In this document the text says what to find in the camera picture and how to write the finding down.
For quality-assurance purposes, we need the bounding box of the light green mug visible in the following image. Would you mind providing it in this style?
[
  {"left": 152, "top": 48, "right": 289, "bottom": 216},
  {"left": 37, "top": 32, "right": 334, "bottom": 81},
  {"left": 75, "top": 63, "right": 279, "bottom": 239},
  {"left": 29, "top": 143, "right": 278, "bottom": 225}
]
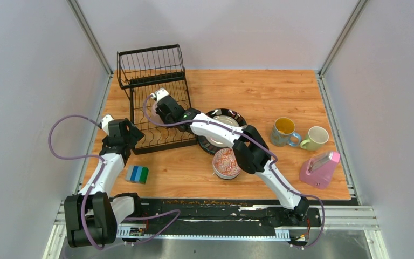
[{"left": 299, "top": 126, "right": 329, "bottom": 151}]

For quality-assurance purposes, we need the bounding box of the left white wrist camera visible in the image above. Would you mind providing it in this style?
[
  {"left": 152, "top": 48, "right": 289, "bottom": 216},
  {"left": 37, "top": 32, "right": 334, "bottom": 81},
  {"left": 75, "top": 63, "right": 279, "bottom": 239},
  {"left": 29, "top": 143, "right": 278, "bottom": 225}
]
[{"left": 100, "top": 114, "right": 114, "bottom": 135}]

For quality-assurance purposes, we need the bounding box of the black wire dish rack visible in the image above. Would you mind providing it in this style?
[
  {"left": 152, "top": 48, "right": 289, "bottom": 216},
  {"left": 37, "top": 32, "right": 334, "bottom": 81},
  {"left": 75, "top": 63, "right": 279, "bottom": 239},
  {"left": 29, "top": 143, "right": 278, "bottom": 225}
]
[{"left": 116, "top": 44, "right": 197, "bottom": 154}]

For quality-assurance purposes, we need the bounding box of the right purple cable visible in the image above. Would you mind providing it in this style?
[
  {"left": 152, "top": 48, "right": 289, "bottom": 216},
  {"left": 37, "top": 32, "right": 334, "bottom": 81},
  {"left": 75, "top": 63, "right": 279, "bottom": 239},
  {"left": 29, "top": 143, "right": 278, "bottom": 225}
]
[{"left": 142, "top": 93, "right": 326, "bottom": 250}]

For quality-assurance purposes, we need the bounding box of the blue butterfly mug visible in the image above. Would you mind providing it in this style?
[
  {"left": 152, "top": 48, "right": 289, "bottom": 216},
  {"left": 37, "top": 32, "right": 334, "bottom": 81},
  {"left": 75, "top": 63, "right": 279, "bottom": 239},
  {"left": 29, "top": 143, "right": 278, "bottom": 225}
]
[{"left": 270, "top": 117, "right": 302, "bottom": 147}]

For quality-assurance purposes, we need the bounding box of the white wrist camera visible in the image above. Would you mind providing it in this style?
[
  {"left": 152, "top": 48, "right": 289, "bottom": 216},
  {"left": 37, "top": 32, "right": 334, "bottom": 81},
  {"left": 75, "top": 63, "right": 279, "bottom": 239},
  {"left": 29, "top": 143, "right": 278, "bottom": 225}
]
[
  {"left": 150, "top": 88, "right": 170, "bottom": 103},
  {"left": 100, "top": 114, "right": 114, "bottom": 135}
]

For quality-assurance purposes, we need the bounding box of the pink box with mirror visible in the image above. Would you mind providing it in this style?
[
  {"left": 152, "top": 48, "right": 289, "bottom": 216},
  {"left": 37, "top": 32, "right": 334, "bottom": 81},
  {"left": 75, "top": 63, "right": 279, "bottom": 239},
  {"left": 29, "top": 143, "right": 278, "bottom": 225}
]
[{"left": 299, "top": 151, "right": 341, "bottom": 189}]

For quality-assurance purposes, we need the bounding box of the blue green striped sponge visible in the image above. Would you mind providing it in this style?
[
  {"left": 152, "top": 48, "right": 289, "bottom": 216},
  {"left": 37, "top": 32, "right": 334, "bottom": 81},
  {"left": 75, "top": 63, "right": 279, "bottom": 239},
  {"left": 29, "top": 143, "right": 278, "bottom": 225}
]
[{"left": 125, "top": 166, "right": 149, "bottom": 184}]

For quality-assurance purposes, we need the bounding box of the pink ceramic mug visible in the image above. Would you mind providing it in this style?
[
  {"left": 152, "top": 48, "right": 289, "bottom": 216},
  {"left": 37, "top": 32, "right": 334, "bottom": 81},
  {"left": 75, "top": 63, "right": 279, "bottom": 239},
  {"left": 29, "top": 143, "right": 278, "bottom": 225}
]
[{"left": 150, "top": 102, "right": 164, "bottom": 125}]

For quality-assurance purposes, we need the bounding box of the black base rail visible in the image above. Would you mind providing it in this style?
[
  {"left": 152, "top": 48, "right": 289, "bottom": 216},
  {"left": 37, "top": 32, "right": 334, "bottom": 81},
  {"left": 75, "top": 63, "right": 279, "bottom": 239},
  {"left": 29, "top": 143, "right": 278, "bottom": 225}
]
[{"left": 55, "top": 196, "right": 379, "bottom": 247}]

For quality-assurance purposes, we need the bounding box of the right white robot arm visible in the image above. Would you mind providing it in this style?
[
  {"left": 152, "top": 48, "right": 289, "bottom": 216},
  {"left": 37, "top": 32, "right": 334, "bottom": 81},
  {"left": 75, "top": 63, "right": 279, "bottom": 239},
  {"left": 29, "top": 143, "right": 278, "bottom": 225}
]
[{"left": 149, "top": 89, "right": 309, "bottom": 226}]

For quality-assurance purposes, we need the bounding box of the red patterned white bowl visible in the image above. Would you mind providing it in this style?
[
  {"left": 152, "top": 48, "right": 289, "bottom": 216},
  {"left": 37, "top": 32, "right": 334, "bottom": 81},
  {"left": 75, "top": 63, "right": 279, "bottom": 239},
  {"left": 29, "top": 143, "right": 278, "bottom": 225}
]
[{"left": 212, "top": 148, "right": 241, "bottom": 180}]

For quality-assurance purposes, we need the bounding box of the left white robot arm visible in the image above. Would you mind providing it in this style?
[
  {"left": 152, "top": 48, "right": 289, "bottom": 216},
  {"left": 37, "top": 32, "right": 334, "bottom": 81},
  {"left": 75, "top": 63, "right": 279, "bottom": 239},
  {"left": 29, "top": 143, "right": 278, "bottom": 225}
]
[{"left": 64, "top": 115, "right": 144, "bottom": 249}]

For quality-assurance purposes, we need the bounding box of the black rimmed white plate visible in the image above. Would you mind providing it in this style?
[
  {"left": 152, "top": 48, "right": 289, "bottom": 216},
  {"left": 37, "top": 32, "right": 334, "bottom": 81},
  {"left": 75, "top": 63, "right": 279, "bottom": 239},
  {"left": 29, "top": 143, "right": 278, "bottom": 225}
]
[{"left": 197, "top": 108, "right": 247, "bottom": 155}]

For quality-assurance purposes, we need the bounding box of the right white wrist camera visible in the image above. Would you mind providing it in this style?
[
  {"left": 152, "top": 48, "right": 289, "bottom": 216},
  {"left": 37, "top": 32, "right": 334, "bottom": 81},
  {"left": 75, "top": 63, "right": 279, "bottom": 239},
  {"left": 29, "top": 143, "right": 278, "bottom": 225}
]
[{"left": 150, "top": 88, "right": 170, "bottom": 103}]

